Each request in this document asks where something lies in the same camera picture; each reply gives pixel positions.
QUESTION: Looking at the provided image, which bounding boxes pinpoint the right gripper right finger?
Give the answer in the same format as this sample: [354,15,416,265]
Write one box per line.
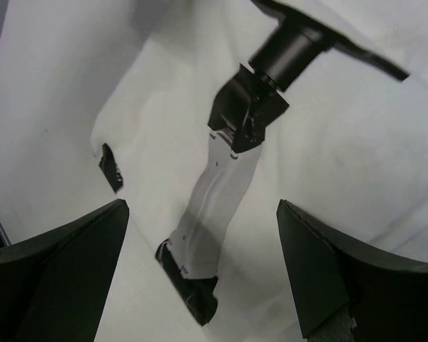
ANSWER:
[277,200,428,341]

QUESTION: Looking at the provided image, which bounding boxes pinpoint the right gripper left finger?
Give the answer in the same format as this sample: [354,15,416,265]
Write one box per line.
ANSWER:
[0,199,129,341]

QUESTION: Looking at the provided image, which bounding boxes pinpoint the white t shirt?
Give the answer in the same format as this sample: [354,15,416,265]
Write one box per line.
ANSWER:
[0,1,428,341]

